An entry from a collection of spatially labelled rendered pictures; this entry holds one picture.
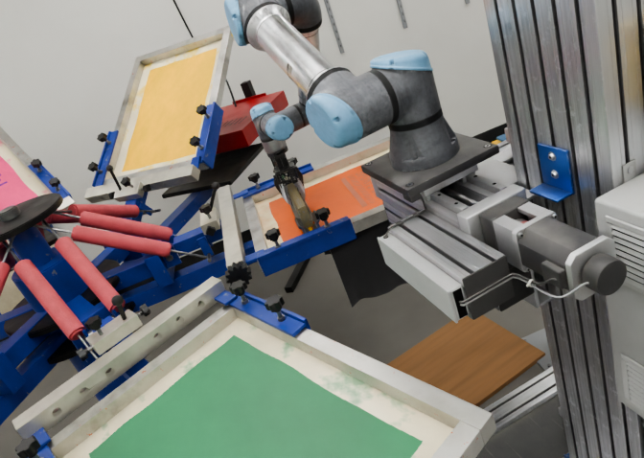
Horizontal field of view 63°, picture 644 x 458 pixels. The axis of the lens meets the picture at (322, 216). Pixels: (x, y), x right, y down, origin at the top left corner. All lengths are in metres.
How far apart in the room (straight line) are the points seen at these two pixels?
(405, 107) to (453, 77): 3.08
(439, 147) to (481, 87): 3.17
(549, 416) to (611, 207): 1.13
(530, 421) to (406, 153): 1.12
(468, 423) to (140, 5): 3.24
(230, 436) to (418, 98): 0.77
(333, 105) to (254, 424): 0.65
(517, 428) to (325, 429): 0.99
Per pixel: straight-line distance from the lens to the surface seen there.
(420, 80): 1.09
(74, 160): 3.93
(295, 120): 1.62
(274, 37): 1.23
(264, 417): 1.14
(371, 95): 1.04
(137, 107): 2.77
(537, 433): 1.92
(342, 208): 1.78
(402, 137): 1.12
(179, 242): 1.84
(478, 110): 4.31
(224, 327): 1.44
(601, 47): 0.90
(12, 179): 2.84
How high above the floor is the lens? 1.71
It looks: 25 degrees down
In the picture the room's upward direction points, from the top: 21 degrees counter-clockwise
